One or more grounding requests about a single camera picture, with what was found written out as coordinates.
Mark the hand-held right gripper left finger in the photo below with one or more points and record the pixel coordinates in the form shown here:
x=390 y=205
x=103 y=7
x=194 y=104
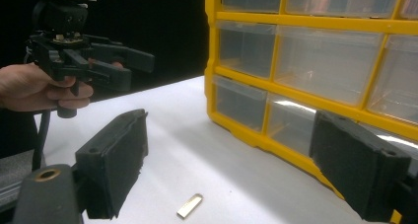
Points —
x=111 y=158

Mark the yellow black organizer cabinet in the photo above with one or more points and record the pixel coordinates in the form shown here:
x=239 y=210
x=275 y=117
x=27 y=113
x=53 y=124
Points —
x=295 y=20

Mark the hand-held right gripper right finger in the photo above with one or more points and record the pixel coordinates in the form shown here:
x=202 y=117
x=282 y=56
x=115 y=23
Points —
x=358 y=164

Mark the clear plastic drawer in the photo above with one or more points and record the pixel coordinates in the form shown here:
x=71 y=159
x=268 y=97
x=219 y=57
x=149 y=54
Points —
x=240 y=102

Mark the small brass metal piece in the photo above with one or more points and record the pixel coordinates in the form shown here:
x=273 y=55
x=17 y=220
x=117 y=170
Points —
x=190 y=206

